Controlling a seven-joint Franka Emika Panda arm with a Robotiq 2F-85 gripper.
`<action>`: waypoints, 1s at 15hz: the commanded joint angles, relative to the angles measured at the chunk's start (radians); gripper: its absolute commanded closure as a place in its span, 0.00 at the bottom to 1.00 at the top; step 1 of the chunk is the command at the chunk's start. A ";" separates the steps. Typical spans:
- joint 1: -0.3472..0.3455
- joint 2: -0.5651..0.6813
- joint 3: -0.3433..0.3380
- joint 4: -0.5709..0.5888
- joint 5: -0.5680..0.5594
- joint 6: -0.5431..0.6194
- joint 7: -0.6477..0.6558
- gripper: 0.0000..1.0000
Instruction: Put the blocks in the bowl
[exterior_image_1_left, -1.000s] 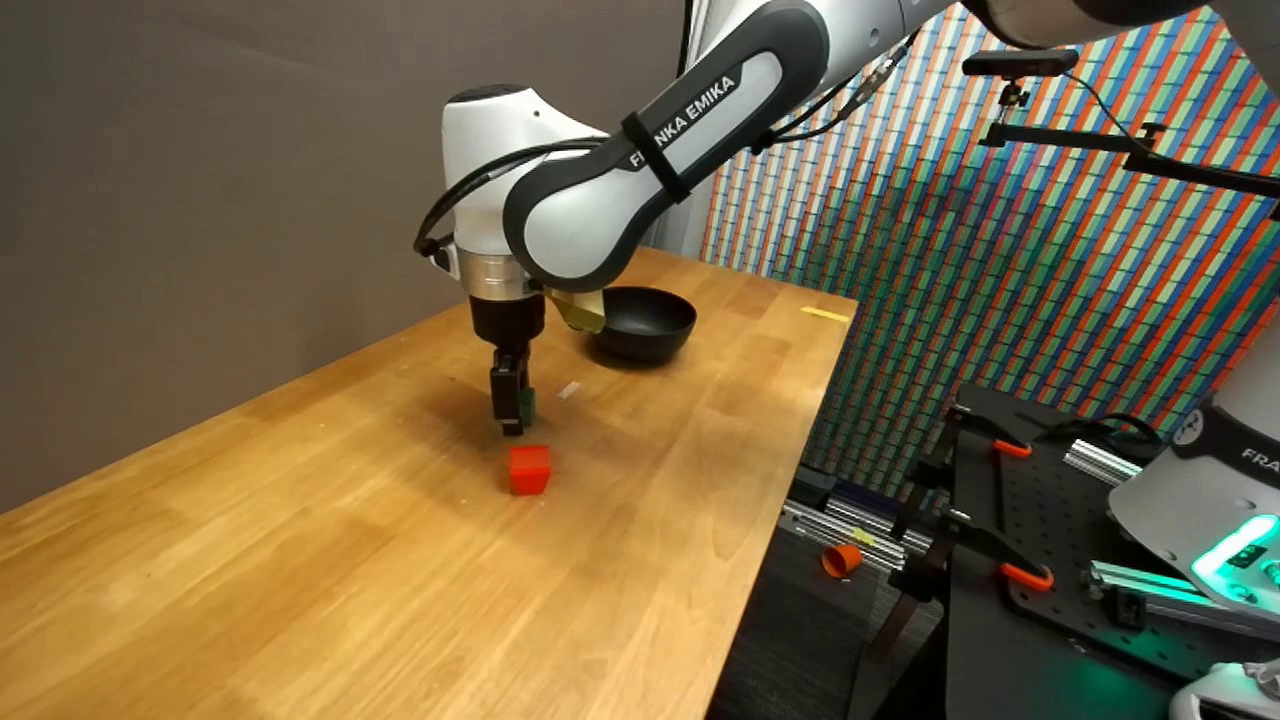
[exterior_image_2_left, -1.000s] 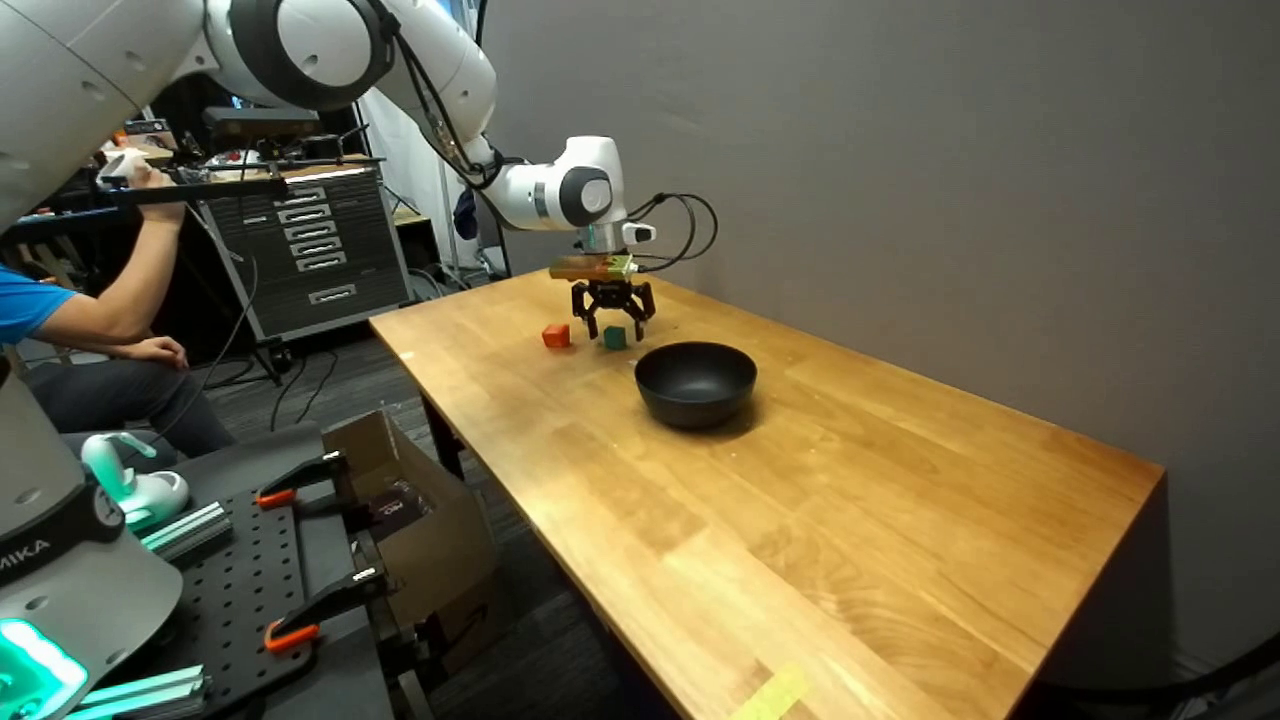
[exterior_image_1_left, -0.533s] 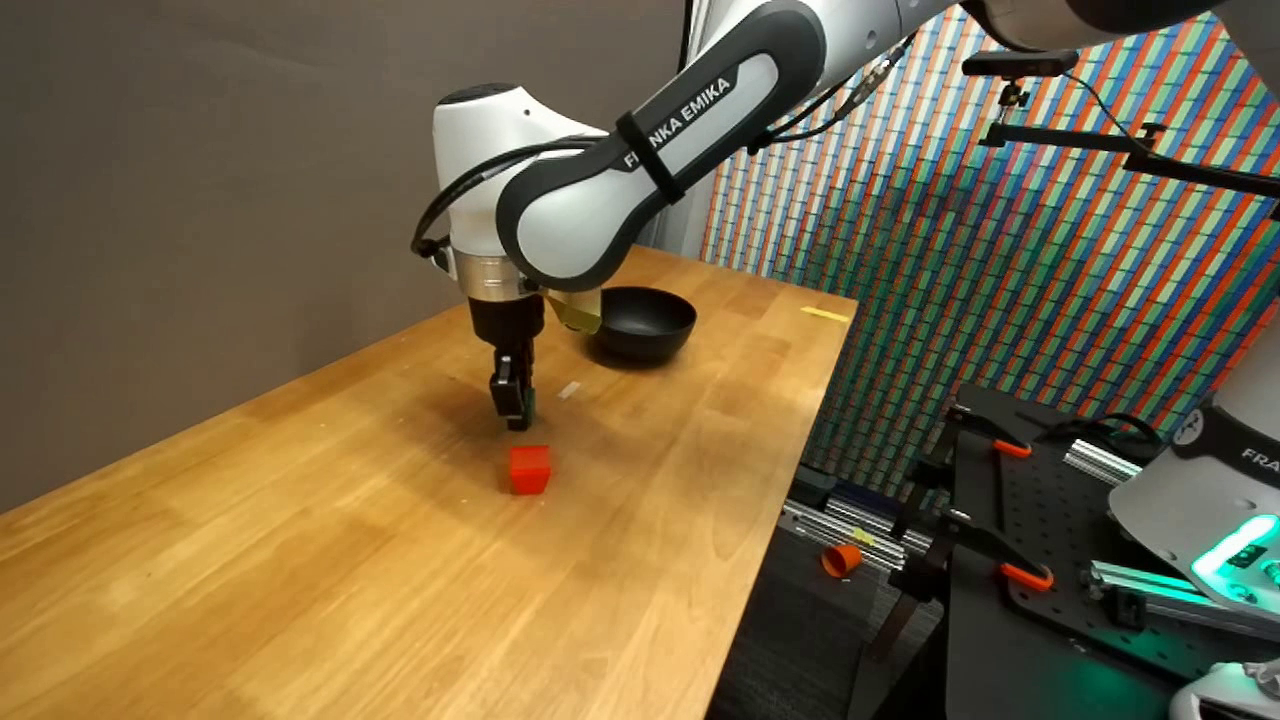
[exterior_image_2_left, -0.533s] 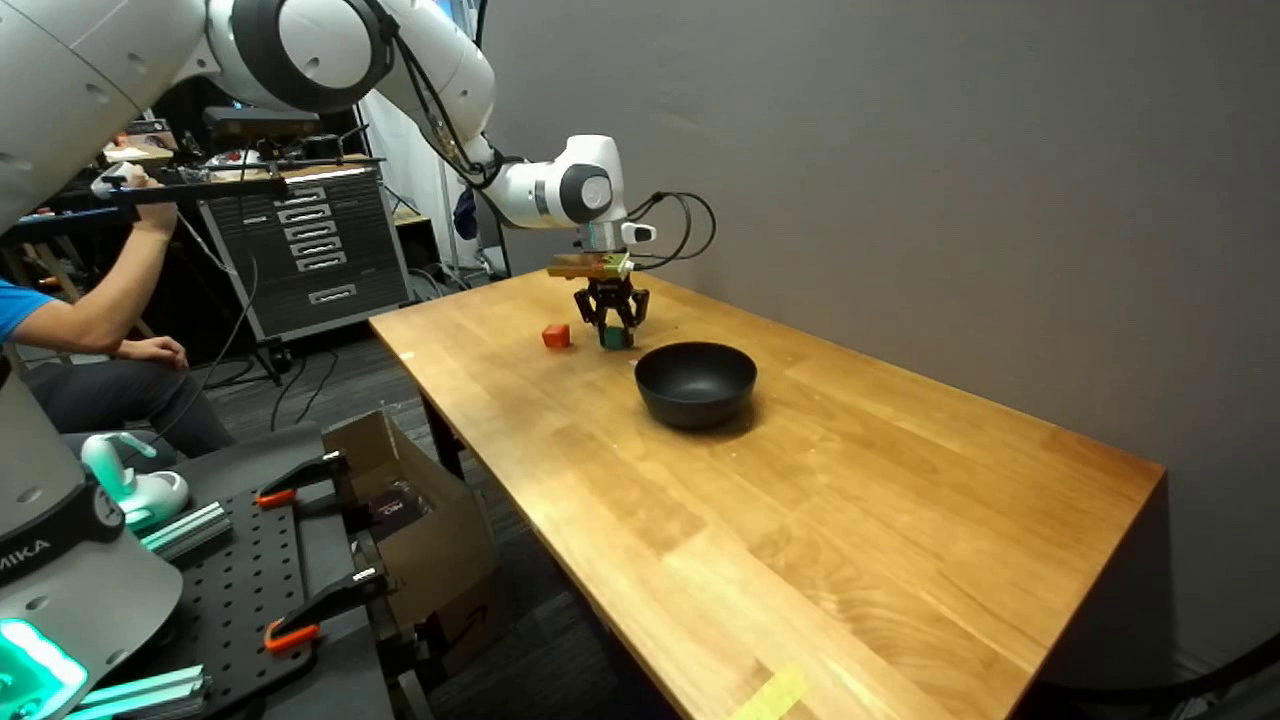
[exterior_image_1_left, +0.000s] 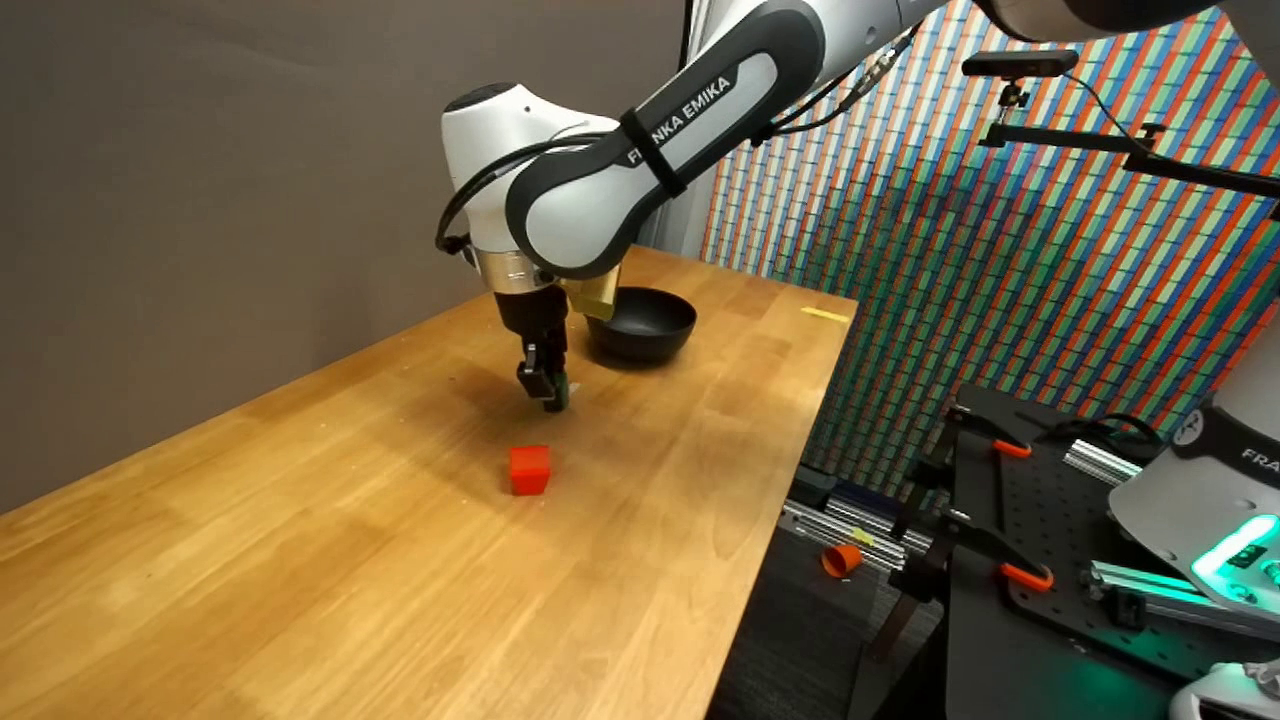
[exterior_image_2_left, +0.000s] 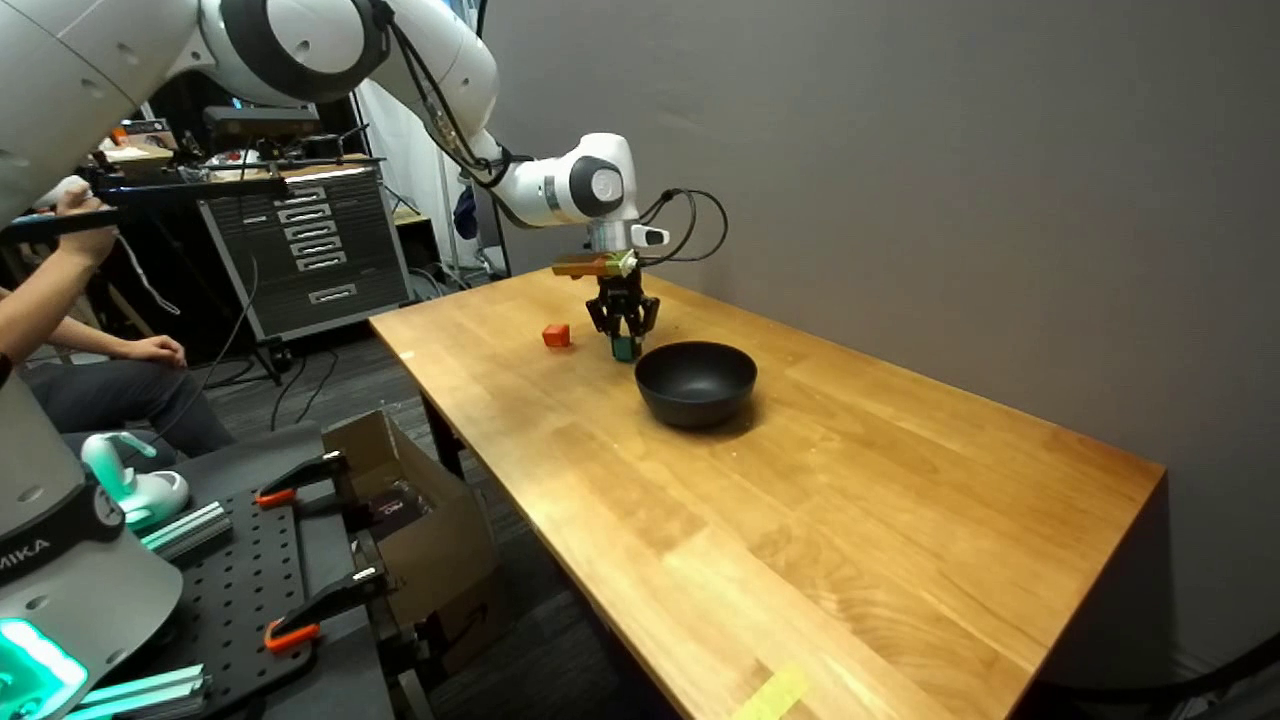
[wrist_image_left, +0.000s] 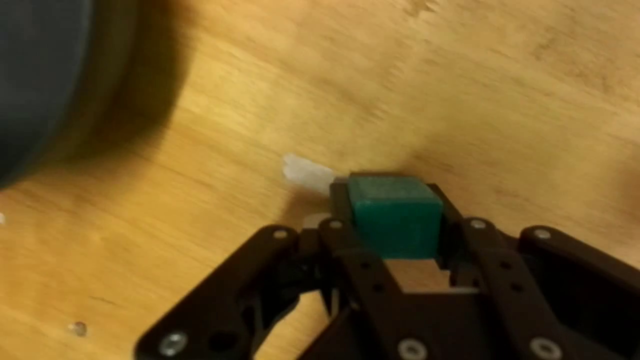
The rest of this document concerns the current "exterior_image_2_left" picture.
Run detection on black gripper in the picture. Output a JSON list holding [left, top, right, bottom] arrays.
[[585, 270, 665, 362]]

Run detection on person left forearm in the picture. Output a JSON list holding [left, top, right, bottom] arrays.
[[44, 314, 140, 369]]

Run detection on person right forearm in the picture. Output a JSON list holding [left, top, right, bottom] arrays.
[[0, 239, 105, 362]]

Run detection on black bowl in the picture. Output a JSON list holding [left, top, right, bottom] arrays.
[[632, 336, 763, 435]]

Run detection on person left hand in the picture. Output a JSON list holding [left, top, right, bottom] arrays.
[[124, 333, 191, 377]]

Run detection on person right hand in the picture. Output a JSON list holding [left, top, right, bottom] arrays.
[[50, 186, 129, 270]]

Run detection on brown cardboard box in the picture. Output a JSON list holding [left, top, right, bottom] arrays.
[[316, 410, 502, 634]]

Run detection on yellow tape strip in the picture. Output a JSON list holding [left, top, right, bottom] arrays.
[[726, 666, 812, 720]]

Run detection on black box on cabinet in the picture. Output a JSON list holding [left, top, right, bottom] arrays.
[[197, 102, 326, 161]]

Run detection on person dark trouser legs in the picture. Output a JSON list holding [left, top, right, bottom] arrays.
[[20, 357, 241, 462]]

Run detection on white handheld controller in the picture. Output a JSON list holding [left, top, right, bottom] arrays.
[[35, 177, 105, 216]]

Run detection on brown wrist mount plate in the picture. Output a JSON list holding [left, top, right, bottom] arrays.
[[549, 255, 640, 284]]

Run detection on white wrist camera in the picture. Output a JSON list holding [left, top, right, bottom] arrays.
[[623, 221, 676, 262]]

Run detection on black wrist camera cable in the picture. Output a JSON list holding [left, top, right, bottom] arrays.
[[635, 186, 736, 270]]

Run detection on black clamp orange handle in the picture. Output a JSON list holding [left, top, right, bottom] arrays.
[[256, 563, 393, 661], [246, 449, 353, 521]]

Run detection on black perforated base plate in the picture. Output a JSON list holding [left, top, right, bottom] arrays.
[[116, 421, 410, 720]]

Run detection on aluminium extrusion rail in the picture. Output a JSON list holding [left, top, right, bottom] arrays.
[[61, 661, 210, 720], [133, 495, 237, 561]]

